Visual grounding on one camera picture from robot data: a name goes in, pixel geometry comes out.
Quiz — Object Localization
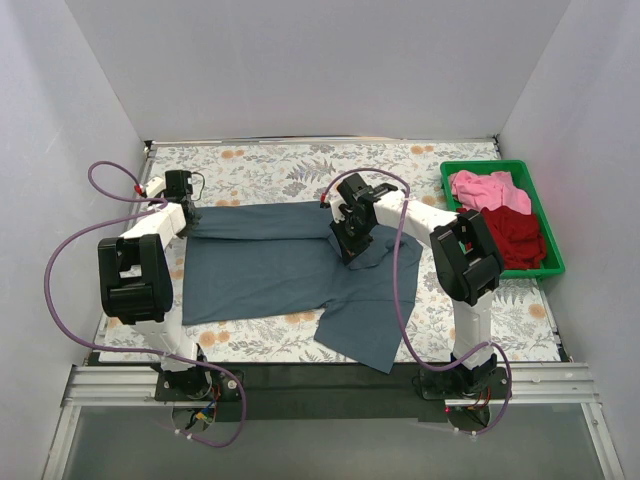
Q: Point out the blue grey t shirt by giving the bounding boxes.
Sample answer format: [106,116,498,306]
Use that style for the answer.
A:
[183,202,423,373]

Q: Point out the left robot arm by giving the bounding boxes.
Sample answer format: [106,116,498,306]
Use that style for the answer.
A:
[98,170,211,399]

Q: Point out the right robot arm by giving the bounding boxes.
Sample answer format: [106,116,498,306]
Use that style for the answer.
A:
[320,168,504,395]

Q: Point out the pink t shirt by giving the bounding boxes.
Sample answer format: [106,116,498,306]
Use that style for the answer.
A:
[448,170,532,215]

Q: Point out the red t shirt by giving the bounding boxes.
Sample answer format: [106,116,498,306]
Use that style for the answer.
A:
[480,206,547,270]

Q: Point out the green plastic bin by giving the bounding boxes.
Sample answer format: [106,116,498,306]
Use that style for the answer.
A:
[440,159,566,279]

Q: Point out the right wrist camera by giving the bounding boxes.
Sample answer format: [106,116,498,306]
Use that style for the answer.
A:
[320,193,346,223]

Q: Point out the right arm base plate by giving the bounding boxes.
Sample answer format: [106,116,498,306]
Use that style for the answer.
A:
[411,367,507,402]

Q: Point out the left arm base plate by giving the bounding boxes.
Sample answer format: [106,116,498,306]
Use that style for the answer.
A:
[154,367,244,402]

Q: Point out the aluminium frame rail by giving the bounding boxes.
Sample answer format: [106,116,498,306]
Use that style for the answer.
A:
[44,362,624,479]

